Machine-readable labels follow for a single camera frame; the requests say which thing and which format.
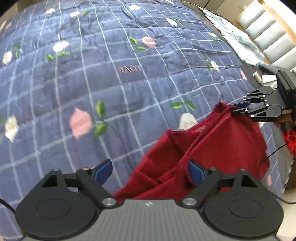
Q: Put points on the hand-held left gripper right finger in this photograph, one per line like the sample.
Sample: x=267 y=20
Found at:
x=196 y=174

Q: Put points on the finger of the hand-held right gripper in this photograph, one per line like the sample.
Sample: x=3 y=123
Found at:
x=261 y=93
x=254 y=113

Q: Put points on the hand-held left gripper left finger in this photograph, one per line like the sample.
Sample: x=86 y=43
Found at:
x=104 y=172

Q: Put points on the red long-sleeve shirt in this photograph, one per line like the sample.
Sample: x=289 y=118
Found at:
x=219 y=143

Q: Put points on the white charger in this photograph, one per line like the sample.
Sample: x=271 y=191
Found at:
x=266 y=78

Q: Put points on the red object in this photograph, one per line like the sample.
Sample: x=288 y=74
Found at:
x=290 y=141

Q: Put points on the padded wooden headboard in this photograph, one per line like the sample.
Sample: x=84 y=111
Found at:
x=266 y=34

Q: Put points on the blue checked floral quilt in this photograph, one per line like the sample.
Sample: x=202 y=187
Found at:
x=92 y=81

